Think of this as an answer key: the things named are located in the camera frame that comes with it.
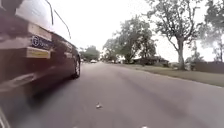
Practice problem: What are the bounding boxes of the distant group of trees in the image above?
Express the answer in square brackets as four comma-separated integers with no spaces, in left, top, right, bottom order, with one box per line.
[79,45,101,63]

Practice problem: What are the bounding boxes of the row of trees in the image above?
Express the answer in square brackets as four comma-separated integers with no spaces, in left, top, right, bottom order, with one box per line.
[101,0,224,65]

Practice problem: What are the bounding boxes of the dark low building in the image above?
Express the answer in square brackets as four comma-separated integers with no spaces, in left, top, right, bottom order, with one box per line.
[131,55,170,67]

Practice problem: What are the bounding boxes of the grey asphalt road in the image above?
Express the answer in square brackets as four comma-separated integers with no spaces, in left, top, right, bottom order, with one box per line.
[6,61,224,128]

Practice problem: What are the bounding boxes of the large bare-trunked tree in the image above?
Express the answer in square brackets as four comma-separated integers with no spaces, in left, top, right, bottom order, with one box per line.
[146,0,204,71]

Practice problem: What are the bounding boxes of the dark parked car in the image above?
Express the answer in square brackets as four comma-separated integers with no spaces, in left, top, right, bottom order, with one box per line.
[0,0,82,128]

